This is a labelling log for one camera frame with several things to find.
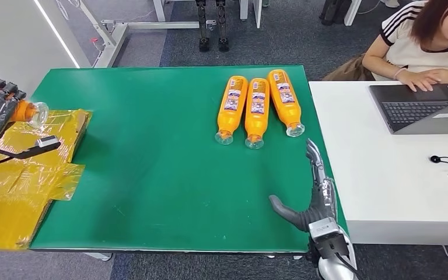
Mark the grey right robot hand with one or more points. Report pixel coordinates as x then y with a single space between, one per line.
322 203

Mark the person's right hand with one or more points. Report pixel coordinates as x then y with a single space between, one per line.
421 79

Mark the orange detergent bottle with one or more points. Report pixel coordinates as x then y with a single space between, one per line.
25 111
287 112
230 119
255 123

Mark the dark grey laptop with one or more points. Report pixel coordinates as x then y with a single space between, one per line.
413 110

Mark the person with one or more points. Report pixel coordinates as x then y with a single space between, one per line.
413 46

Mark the white desk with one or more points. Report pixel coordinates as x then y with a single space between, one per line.
382 174

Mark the yellow taped cardboard box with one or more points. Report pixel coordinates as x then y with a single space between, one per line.
23 181

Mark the white table leg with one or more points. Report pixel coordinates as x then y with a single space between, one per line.
257 9
352 9

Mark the black robot leg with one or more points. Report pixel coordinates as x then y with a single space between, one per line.
223 34
204 34

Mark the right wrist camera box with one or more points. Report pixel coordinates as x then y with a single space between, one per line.
326 233

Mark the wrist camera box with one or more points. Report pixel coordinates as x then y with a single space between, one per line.
326 233
48 142

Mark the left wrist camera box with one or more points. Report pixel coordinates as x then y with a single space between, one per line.
48 142

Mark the white metal frame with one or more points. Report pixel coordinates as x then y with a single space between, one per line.
112 38

